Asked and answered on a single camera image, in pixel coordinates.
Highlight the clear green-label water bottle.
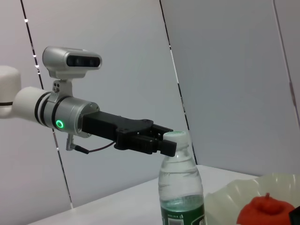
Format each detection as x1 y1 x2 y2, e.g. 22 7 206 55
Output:
158 130 206 225

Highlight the orange fruit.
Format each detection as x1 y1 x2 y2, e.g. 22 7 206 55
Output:
236 192 295 225

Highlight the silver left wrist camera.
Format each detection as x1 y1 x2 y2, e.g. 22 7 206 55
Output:
42 46 103 104

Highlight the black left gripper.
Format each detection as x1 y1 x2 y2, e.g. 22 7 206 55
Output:
82 112 178 158

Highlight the pale green glass fruit plate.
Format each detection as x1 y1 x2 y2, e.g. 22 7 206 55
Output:
203 172 300 225

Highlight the thin left gripper cable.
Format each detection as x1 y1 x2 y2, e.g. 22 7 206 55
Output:
74 140 117 155

